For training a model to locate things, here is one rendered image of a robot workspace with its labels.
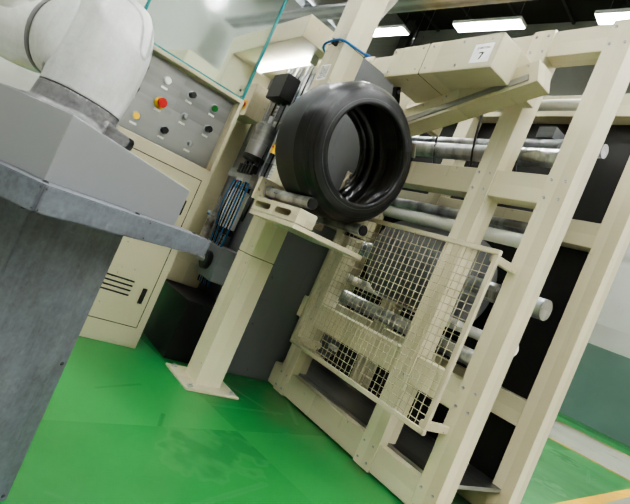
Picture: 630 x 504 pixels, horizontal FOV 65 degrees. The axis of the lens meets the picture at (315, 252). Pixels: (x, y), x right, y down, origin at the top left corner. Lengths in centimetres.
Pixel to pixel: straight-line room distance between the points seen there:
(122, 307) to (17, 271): 149
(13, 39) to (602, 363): 1026
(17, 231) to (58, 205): 18
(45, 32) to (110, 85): 14
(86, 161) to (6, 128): 12
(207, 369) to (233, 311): 28
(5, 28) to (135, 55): 24
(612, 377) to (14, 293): 1016
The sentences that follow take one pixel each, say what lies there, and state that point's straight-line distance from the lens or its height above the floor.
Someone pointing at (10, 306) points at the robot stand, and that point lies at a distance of 98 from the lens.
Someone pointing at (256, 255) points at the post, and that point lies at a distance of 222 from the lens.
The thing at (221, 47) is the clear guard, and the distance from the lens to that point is 248.
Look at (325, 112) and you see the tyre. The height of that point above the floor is 122.
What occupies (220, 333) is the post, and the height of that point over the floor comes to 25.
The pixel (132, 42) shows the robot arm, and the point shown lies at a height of 93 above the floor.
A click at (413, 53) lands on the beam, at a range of 245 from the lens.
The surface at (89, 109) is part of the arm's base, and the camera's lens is 102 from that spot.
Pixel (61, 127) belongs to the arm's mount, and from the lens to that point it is 82.
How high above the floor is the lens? 69
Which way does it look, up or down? 1 degrees up
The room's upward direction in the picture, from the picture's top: 24 degrees clockwise
